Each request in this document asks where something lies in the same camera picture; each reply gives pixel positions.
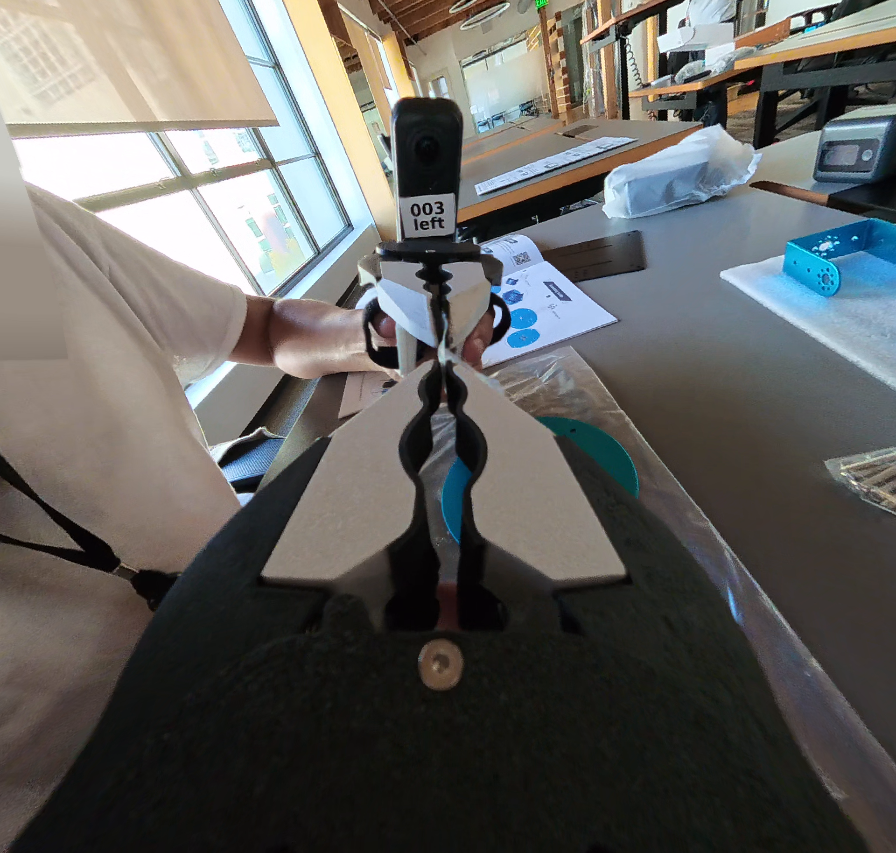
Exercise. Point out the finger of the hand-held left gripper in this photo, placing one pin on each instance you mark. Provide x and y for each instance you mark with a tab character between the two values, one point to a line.
406	303
467	310

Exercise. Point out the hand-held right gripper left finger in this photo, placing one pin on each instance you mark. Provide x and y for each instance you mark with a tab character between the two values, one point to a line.
329	517

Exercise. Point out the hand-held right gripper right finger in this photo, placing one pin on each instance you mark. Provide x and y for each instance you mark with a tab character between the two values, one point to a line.
539	517

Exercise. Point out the teal round metal plate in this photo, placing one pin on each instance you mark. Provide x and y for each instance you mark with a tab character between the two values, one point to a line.
602	461

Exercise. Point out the large clear plastic bag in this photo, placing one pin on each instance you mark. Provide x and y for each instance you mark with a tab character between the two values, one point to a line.
539	384

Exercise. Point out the person's left forearm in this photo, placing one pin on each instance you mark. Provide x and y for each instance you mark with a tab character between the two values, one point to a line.
294	335

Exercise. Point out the wood-edged long desk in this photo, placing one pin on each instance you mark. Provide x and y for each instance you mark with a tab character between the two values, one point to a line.
658	131

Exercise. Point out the person's left hand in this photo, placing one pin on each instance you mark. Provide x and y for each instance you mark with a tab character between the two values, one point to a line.
350	338

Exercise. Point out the white instruction booklet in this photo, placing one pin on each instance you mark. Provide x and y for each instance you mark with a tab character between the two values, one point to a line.
553	307

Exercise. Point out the black office chair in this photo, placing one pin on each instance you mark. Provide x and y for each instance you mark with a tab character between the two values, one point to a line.
252	461

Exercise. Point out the printed paper sheet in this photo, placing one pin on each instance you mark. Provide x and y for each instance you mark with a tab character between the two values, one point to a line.
364	394

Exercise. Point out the black flat metal plate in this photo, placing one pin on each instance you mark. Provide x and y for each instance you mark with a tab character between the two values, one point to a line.
602	254

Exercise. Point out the large paned window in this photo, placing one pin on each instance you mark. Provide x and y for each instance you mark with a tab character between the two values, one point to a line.
231	209

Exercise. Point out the white plastic-wrapped package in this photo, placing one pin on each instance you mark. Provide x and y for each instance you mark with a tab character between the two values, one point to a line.
672	174

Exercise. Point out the person's white shirt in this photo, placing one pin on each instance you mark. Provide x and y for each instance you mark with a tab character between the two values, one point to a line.
105	412

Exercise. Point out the white box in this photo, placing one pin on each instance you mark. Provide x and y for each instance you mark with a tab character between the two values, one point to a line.
693	37

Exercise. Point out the beige roller blind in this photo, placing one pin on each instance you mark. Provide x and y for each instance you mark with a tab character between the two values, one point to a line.
140	40

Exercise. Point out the bag of long screws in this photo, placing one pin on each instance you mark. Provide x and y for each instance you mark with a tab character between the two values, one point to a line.
868	478

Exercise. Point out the white foam sheet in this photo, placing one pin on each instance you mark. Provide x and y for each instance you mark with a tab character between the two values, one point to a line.
840	321

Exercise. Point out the grey display device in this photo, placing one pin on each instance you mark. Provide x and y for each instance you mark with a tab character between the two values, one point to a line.
857	149

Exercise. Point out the blue U-shaped metal bracket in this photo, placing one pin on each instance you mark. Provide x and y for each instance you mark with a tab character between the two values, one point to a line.
826	258

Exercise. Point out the wood-topped black-frame desk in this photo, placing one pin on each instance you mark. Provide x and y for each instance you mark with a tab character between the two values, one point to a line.
826	33

